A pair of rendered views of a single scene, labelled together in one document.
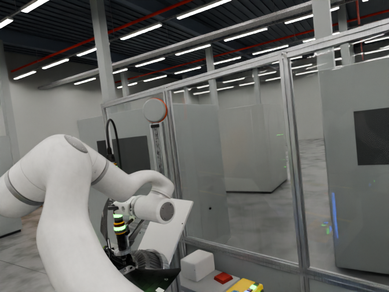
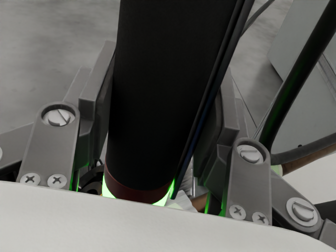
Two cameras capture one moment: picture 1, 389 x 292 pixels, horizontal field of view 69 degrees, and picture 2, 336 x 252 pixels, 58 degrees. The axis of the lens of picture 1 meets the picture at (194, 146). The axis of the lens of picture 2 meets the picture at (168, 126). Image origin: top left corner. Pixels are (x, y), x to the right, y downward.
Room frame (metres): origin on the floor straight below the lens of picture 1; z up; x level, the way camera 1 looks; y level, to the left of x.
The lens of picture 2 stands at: (1.08, 0.28, 1.55)
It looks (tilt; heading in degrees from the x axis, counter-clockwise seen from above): 43 degrees down; 39
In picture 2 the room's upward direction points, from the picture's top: 16 degrees clockwise
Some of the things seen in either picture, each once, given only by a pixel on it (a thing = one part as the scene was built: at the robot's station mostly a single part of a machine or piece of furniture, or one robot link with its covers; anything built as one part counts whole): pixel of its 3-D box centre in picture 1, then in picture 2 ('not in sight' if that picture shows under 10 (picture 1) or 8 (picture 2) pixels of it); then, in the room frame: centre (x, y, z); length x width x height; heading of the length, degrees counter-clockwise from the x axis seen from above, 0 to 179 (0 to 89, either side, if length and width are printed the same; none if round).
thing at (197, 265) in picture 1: (195, 263); not in sight; (1.69, 0.07, 0.92); 0.17 x 0.16 x 0.11; 136
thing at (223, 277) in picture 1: (223, 277); not in sight; (1.58, -0.08, 0.87); 0.08 x 0.08 x 0.02; 35
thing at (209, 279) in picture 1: (202, 281); not in sight; (1.62, 0.04, 0.85); 0.36 x 0.24 x 0.03; 46
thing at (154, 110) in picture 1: (154, 110); not in sight; (1.85, 0.23, 1.88); 0.17 x 0.15 x 0.16; 46
